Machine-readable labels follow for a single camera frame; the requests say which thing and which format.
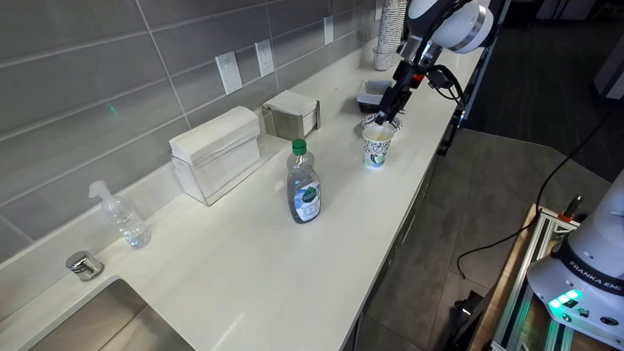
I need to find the white wall outlet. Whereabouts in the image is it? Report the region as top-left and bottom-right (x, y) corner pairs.
(254, 39), (277, 78)
(322, 15), (338, 47)
(215, 51), (244, 95)

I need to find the red tipped black lever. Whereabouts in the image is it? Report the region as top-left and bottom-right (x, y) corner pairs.
(564, 191), (586, 222)

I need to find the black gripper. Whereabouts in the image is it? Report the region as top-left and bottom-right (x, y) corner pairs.
(375, 35), (437, 127)

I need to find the clear paper towel dispenser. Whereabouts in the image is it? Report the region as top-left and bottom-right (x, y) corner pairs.
(170, 105), (262, 207)

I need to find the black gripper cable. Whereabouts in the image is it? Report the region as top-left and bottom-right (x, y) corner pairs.
(426, 62), (469, 105)

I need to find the black tray with white liner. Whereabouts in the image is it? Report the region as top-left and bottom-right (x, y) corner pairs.
(355, 78), (398, 113)

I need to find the patterned paper cup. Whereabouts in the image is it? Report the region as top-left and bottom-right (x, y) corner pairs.
(361, 121), (398, 171)

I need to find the steel sink basin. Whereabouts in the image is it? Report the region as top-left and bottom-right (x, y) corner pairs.
(26, 275), (197, 351)

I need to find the aluminium wood robot stand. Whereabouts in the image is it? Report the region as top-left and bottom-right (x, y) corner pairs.
(467, 203), (582, 351)

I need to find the dish soap bottle green cap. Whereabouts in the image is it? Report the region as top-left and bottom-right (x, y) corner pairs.
(285, 136), (324, 226)

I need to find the blue white patterned bowl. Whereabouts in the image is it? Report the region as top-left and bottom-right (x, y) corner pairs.
(359, 111), (404, 132)

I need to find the chrome sink fixture cap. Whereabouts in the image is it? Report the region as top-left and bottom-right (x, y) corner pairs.
(65, 249), (106, 283)

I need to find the tall stack of paper cups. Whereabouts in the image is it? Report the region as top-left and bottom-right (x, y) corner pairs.
(373, 0), (408, 74)

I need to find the grey napkin holder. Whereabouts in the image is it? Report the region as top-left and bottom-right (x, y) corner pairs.
(262, 88), (322, 142)

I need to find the clear spray bottle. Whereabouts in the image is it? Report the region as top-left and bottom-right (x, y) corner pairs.
(88, 179), (153, 251)

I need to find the long black power cable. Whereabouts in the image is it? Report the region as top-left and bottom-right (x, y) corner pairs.
(453, 105), (624, 283)

